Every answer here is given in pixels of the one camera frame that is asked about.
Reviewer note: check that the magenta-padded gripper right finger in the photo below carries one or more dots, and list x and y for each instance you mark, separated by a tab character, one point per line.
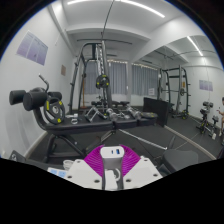
143	171

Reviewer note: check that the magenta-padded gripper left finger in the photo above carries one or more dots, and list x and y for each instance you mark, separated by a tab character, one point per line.
83	173

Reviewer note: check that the white charger block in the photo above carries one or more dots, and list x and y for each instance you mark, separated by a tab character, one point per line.
112	163

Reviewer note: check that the silver barbell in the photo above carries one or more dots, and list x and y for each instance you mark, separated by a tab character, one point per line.
143	139

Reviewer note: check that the black low padded seat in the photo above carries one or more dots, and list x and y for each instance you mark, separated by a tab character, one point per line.
180	158

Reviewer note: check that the black bench with roller pads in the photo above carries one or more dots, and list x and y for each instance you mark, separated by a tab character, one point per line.
86	125

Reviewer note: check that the black box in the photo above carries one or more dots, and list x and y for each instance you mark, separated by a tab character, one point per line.
158	111

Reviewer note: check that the chrome dumbbells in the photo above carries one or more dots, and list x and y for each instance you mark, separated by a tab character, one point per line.
113	115

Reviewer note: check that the black weight plate yellow marks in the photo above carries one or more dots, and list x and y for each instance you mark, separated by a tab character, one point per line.
99	83
50	115

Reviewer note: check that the black padded workout bench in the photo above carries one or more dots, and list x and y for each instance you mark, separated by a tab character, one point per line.
18	156

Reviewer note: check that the grey window curtain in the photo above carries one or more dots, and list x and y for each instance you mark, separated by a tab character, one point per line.
143	80
116	78

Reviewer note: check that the person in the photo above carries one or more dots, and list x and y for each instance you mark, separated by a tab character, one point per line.
222	116

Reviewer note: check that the long ceiling light strip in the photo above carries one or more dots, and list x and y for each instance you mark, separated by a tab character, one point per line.
75	1
143	7

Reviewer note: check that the small brown wall sign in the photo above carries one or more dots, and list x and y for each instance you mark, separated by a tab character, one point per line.
63	70

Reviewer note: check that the large wall mirror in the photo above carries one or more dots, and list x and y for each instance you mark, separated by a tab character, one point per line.
200	73

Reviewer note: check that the purple wall poster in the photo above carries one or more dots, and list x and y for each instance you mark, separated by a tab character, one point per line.
32	48

